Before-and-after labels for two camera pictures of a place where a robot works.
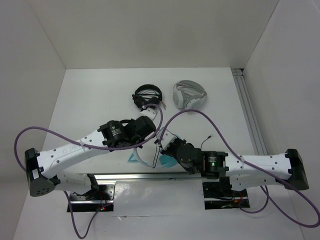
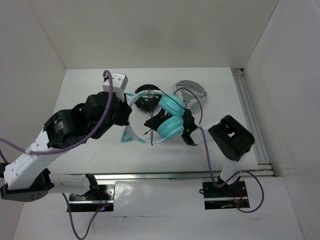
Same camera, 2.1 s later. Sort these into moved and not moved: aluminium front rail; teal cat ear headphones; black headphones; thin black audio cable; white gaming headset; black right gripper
Moved: thin black audio cable; black right gripper; teal cat ear headphones
Not moved: aluminium front rail; black headphones; white gaming headset
